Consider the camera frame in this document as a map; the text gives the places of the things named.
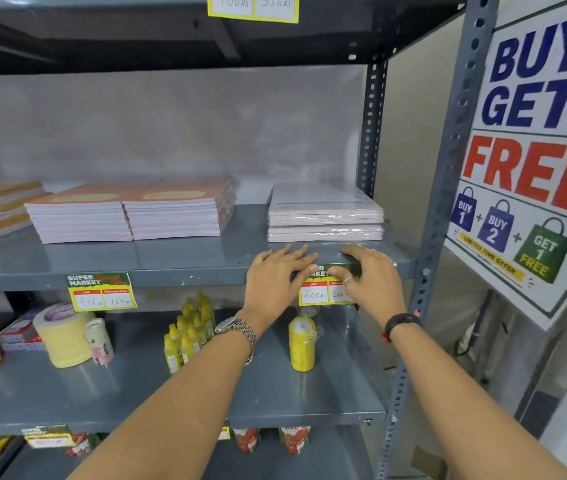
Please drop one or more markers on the person's left hand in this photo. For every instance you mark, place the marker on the person's left hand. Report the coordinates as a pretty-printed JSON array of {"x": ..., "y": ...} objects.
[{"x": 273, "y": 287}]

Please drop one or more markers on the person's right hand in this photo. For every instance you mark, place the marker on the person's right hand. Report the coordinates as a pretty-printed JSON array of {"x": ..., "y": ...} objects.
[{"x": 376, "y": 289}]

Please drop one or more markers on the person's left thumb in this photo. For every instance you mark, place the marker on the person's left thumb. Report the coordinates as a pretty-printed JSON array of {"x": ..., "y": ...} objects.
[{"x": 313, "y": 273}]

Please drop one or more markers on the person's right thumb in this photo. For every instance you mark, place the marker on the person's right thumb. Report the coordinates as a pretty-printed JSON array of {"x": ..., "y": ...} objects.
[{"x": 342, "y": 274}]

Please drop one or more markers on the person's left middle finger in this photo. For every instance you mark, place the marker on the person's left middle finger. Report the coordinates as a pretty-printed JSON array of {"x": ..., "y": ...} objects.
[{"x": 299, "y": 254}]

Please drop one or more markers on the person's left little finger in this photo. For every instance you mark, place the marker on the person's left little finger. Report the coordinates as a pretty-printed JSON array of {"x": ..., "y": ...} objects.
[{"x": 265, "y": 261}]

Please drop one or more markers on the green yellow price label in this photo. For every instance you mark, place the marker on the green yellow price label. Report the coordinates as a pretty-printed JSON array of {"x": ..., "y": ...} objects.
[
  {"x": 321, "y": 293},
  {"x": 48, "y": 437},
  {"x": 101, "y": 292}
]

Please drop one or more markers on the person's left forearm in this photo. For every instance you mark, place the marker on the person's left forearm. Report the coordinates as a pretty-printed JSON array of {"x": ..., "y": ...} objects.
[{"x": 178, "y": 409}]

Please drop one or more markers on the person's right forearm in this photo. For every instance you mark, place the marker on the person's right forearm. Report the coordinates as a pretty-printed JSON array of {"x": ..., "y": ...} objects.
[{"x": 463, "y": 404}]

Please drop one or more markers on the stack of wrapped white pads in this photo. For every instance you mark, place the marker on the stack of wrapped white pads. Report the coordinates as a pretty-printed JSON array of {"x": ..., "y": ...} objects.
[{"x": 323, "y": 212}]

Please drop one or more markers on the yellow thread spool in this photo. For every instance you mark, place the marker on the yellow thread spool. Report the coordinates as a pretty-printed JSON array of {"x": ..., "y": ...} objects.
[{"x": 302, "y": 344}]

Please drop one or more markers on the silver metal wristwatch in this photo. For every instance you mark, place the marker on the silver metal wristwatch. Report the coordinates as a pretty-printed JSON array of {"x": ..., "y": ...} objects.
[{"x": 238, "y": 328}]

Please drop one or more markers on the black wristband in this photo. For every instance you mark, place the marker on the black wristband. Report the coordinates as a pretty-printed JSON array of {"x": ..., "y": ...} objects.
[{"x": 401, "y": 322}]

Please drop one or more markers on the grey metal shelving rack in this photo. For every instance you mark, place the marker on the grey metal shelving rack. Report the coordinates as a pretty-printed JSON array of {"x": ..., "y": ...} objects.
[{"x": 188, "y": 259}]

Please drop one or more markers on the stack of orange notebooks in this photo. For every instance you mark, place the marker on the stack of orange notebooks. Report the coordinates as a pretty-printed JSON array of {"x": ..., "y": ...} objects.
[
  {"x": 178, "y": 214},
  {"x": 81, "y": 219}
]

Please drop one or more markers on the group of yellow glue bottles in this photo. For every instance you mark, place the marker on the group of yellow glue bottles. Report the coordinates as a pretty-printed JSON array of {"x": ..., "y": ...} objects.
[{"x": 188, "y": 334}]

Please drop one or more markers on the red printed pouch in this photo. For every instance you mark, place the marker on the red printed pouch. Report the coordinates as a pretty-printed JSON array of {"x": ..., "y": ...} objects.
[
  {"x": 83, "y": 444},
  {"x": 246, "y": 439},
  {"x": 294, "y": 439}
]

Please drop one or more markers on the clear plastic back sheet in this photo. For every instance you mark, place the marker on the clear plastic back sheet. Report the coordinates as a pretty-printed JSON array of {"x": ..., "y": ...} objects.
[{"x": 163, "y": 124}]

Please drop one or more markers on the small white wrapped roll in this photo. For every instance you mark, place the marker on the small white wrapped roll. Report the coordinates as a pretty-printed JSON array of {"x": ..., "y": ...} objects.
[{"x": 99, "y": 342}]

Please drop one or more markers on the brown cardboard piece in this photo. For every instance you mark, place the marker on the brown cardboard piece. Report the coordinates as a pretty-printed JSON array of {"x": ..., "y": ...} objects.
[{"x": 428, "y": 464}]

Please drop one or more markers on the wide yellow tape roll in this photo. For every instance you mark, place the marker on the wide yellow tape roll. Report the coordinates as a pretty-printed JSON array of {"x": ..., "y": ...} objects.
[{"x": 63, "y": 337}]

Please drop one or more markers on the white promotion sign board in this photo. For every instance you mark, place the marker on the white promotion sign board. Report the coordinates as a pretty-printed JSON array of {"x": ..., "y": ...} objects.
[{"x": 528, "y": 159}]

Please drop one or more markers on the yellow-edged white price label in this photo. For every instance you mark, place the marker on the yellow-edged white price label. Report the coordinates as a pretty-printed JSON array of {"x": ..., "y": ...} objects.
[{"x": 253, "y": 7}]

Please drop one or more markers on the red and white box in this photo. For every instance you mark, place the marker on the red and white box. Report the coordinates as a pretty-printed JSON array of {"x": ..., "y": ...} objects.
[{"x": 18, "y": 333}]

